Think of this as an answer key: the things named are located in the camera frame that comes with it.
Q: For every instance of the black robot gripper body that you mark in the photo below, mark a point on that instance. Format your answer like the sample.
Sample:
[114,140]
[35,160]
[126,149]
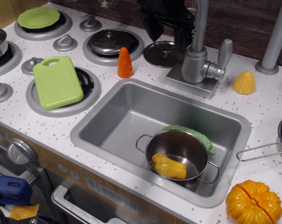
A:
[171,13]

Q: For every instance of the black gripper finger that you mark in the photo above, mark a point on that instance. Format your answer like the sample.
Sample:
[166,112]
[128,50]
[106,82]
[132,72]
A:
[183,37]
[152,26]

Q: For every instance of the silver toy faucet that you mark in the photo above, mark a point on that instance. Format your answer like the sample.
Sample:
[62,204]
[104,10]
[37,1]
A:
[197,75]

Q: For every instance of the back-right stove burner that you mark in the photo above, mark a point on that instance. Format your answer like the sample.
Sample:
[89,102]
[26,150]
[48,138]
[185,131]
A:
[135,51]

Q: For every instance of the steel lid on counter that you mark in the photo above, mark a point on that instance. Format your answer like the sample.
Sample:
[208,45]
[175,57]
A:
[163,54]

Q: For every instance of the steel lid on burner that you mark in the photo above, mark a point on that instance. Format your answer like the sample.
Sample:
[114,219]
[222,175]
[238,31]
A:
[110,42]

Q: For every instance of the orange toy carrot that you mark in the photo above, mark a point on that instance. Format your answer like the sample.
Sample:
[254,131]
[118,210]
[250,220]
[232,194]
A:
[125,69]

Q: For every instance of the grey stove knob back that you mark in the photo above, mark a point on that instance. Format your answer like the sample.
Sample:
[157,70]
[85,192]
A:
[90,24]

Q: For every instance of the yellow toy corn piece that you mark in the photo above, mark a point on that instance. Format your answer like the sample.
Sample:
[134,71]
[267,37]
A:
[245,83]

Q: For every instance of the grey toy sink basin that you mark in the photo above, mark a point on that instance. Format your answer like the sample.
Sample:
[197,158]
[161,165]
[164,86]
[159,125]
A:
[136,120]

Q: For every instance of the front-right stove burner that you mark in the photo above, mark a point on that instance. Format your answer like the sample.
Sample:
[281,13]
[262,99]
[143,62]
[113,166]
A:
[91,90]

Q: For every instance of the grey vertical pole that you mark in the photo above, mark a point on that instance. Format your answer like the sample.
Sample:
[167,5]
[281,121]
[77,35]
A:
[268,65]

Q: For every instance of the grey stove knob middle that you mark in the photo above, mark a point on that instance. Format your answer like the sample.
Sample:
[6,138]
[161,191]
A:
[65,43]

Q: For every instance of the back-left stove burner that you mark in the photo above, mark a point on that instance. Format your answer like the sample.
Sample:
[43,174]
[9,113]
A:
[59,28]

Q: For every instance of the green toy cutting board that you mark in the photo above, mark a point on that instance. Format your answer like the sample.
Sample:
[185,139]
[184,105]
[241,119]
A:
[57,82]

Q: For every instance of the green toy plate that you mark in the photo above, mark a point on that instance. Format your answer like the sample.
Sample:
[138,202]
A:
[39,17]

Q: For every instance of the steel pot in sink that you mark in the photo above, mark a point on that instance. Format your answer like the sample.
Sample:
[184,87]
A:
[180,146]

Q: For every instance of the green toy vegetable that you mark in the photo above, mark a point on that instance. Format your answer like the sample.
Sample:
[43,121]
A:
[199,135]

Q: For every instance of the yellow toy bell pepper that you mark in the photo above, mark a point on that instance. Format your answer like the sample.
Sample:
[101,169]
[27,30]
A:
[168,167]

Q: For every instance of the grey stove knob left-middle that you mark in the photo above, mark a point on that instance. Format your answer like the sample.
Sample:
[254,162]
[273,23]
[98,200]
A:
[27,66]

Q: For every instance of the front-left stove burner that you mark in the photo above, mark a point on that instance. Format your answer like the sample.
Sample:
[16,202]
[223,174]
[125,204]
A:
[14,61]

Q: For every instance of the grey stove knob front-left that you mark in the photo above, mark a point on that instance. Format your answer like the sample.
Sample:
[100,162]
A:
[6,92]

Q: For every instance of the orange toy pumpkin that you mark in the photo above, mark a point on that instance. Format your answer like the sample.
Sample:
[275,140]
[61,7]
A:
[253,202]

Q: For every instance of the grey oven dial knob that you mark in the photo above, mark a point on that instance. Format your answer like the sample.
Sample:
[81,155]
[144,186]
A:
[19,152]

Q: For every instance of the blue clamp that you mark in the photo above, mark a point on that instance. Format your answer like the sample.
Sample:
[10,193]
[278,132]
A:
[14,191]

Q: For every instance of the orange tape piece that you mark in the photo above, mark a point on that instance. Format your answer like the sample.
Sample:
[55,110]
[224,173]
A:
[20,212]

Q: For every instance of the grey oven door handle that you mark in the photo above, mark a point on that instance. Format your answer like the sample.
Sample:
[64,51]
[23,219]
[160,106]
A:
[67,207]

